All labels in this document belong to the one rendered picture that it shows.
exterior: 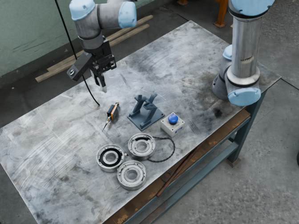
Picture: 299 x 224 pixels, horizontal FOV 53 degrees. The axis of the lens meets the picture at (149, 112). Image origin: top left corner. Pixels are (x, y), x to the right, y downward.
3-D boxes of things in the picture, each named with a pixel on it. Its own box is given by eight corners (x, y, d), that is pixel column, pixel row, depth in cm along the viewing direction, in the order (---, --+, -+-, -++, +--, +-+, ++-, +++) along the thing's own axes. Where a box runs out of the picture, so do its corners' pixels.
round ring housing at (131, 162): (151, 171, 111) (151, 166, 108) (139, 196, 105) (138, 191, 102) (126, 161, 114) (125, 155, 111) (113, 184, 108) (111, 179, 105)
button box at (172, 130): (171, 138, 120) (172, 131, 116) (160, 127, 123) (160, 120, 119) (186, 127, 123) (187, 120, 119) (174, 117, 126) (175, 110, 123)
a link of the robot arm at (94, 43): (84, 43, 93) (73, 31, 97) (88, 54, 96) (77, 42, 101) (105, 33, 95) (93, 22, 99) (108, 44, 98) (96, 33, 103)
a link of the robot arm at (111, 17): (135, -11, 92) (99, -8, 93) (133, 10, 85) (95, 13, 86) (137, 11, 98) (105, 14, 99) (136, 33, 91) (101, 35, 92)
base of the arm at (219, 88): (226, 72, 142) (230, 56, 135) (252, 90, 135) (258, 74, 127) (204, 87, 137) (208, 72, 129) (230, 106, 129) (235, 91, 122)
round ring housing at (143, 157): (143, 166, 112) (143, 161, 109) (123, 151, 116) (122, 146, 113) (160, 147, 117) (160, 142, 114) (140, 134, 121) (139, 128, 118)
